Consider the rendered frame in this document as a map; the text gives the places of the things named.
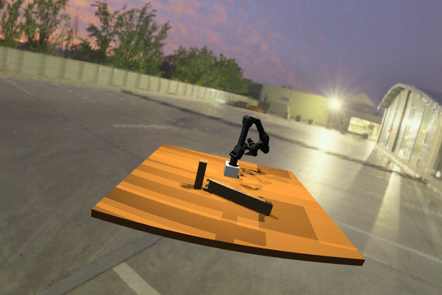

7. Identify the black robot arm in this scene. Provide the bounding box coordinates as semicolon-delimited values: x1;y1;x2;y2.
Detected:
228;115;269;167

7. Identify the wooden post with slot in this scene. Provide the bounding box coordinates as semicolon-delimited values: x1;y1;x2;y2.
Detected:
194;159;208;189

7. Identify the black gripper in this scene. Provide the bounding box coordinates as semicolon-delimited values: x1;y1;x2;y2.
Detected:
244;142;258;157

